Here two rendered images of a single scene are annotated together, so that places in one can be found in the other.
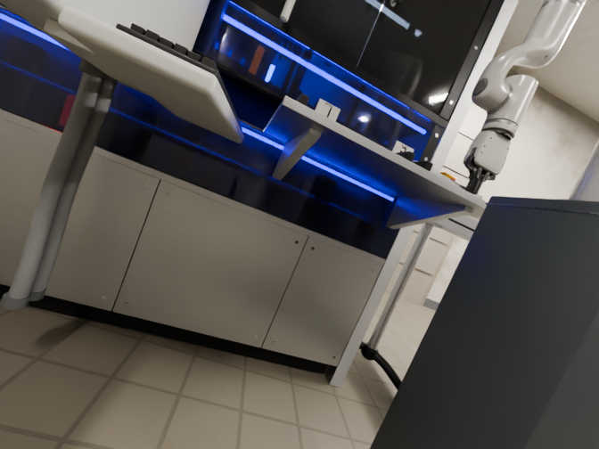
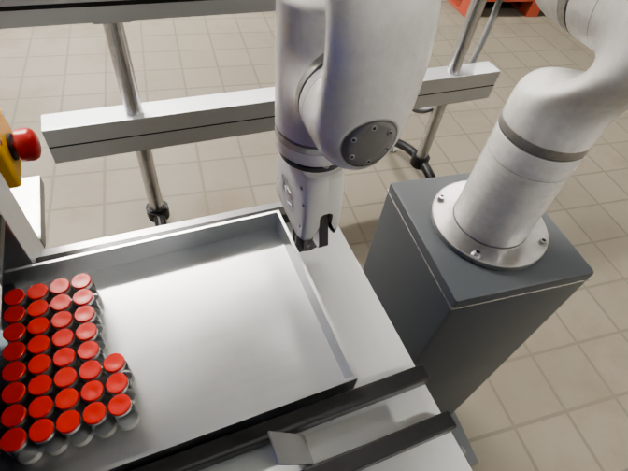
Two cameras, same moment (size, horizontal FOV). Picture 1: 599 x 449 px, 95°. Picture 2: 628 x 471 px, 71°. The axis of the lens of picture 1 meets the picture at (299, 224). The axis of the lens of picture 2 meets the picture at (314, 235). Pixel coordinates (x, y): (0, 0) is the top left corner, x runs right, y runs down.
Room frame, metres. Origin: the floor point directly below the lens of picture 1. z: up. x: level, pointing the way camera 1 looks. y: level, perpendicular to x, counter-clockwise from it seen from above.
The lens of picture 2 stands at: (0.88, -0.04, 1.37)
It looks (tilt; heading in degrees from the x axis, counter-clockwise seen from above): 49 degrees down; 257
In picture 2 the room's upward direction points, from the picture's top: 9 degrees clockwise
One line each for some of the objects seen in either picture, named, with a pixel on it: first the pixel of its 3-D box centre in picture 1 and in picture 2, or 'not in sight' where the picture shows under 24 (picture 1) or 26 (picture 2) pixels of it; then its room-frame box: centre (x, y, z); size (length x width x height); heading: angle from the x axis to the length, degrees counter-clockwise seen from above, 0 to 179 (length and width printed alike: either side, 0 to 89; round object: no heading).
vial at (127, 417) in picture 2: not in sight; (124, 412); (1.01, -0.21, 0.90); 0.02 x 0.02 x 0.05
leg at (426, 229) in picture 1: (397, 290); not in sight; (1.38, -0.59, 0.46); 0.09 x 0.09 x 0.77; 16
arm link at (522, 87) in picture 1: (509, 103); (323, 63); (0.82, -0.41, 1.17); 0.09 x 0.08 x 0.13; 103
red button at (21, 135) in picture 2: not in sight; (21, 145); (1.16, -0.51, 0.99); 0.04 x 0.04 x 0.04; 16
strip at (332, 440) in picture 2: not in sight; (338, 431); (0.80, -0.17, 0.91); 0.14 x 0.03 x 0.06; 15
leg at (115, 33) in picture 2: not in sight; (139, 135); (1.22, -1.22, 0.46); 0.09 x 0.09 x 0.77; 16
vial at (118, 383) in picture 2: not in sight; (121, 391); (1.01, -0.23, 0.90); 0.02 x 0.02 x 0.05
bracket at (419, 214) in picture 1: (422, 219); not in sight; (0.97, -0.38, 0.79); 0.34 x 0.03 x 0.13; 16
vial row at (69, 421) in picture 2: not in sight; (70, 356); (1.07, -0.27, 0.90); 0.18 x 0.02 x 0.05; 107
